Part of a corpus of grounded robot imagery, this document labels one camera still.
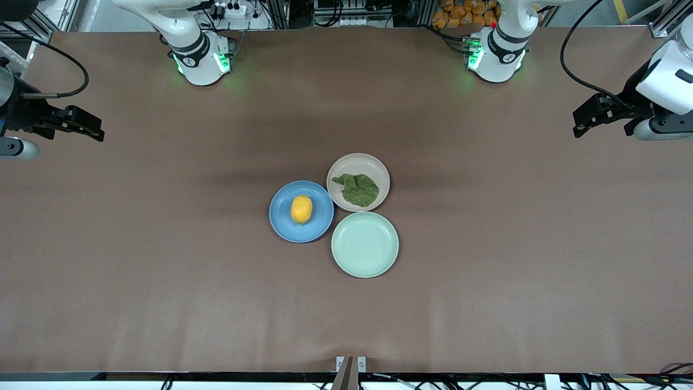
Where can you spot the white power strip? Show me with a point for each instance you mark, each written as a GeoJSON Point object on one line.
{"type": "Point", "coordinates": [230, 10]}

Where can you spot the light green plate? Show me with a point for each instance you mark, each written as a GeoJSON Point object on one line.
{"type": "Point", "coordinates": [365, 245]}

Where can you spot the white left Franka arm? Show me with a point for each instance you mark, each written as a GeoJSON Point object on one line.
{"type": "Point", "coordinates": [501, 59]}

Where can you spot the aluminium frame profile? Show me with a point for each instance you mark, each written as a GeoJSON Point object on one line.
{"type": "Point", "coordinates": [42, 27]}
{"type": "Point", "coordinates": [668, 21]}

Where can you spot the bag of oranges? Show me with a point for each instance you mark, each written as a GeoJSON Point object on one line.
{"type": "Point", "coordinates": [463, 13]}

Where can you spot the yellow lemon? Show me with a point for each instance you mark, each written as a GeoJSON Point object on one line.
{"type": "Point", "coordinates": [301, 209]}

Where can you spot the pink plate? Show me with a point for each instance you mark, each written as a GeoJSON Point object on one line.
{"type": "Point", "coordinates": [357, 162]}

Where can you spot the metal camera bracket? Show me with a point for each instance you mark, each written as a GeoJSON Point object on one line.
{"type": "Point", "coordinates": [351, 371]}

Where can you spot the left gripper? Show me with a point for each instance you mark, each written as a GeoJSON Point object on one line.
{"type": "Point", "coordinates": [631, 104]}

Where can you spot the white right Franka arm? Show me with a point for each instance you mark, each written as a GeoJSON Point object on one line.
{"type": "Point", "coordinates": [200, 59]}

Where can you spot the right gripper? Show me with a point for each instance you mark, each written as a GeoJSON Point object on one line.
{"type": "Point", "coordinates": [26, 114]}

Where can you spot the blue plate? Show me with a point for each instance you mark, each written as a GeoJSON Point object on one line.
{"type": "Point", "coordinates": [319, 227]}

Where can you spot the green lettuce leaf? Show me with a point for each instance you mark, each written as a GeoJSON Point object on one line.
{"type": "Point", "coordinates": [360, 189]}

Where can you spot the brown table mat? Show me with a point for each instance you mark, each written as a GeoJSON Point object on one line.
{"type": "Point", "coordinates": [346, 314]}

